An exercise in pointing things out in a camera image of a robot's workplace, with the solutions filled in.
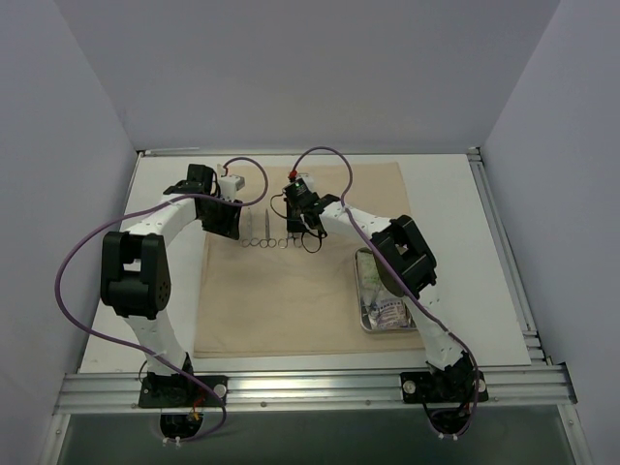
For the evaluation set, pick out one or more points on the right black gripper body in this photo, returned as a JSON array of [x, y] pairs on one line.
[[295, 221]]

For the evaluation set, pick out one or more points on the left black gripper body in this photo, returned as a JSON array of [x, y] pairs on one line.
[[223, 221]]

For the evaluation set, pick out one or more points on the silver ring-handled hemostat clamp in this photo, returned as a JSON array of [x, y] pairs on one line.
[[290, 241]]

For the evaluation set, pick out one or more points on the surgical scissors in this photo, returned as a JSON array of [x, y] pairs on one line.
[[247, 238]]

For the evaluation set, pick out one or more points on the beige cloth wrap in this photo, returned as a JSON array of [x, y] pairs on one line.
[[270, 302]]

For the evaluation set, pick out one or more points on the metal instrument tray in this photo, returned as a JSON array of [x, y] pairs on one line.
[[367, 296]]

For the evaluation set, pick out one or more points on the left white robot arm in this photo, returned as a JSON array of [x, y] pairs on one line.
[[135, 276]]

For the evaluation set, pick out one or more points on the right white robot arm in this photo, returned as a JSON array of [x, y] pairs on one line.
[[406, 266]]

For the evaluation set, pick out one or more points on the green gauze packet left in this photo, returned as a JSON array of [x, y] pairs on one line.
[[367, 271]]

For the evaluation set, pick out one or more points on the purple printed sterile packet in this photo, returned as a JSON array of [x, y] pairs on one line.
[[385, 314]]

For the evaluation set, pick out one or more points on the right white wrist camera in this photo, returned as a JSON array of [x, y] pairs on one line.
[[308, 179]]

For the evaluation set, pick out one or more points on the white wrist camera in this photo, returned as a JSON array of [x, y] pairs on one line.
[[229, 184], [308, 179]]

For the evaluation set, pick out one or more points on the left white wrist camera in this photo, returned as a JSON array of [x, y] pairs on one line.
[[229, 184]]

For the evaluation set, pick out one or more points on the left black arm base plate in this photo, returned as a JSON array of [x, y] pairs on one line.
[[176, 391]]

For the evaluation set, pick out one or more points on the front aluminium rail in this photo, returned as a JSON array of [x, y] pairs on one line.
[[321, 390]]

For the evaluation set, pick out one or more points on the aluminium rail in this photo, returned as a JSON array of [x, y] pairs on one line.
[[321, 390], [507, 260]]

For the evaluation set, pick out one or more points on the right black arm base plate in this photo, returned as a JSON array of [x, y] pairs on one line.
[[432, 386]]

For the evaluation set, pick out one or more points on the right side aluminium rail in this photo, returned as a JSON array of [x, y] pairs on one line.
[[507, 260]]

